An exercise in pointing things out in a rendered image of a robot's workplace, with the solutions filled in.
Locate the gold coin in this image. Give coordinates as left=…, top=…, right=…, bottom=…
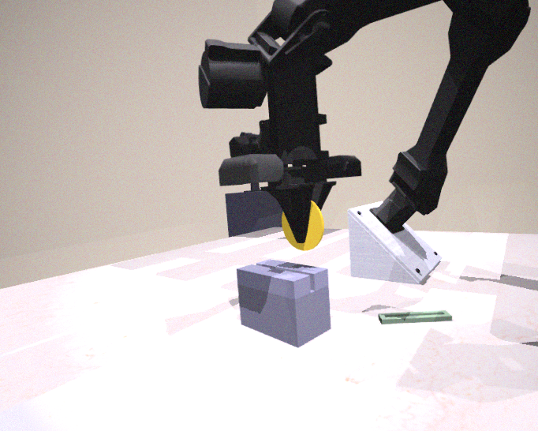
left=282, top=201, right=324, bottom=251

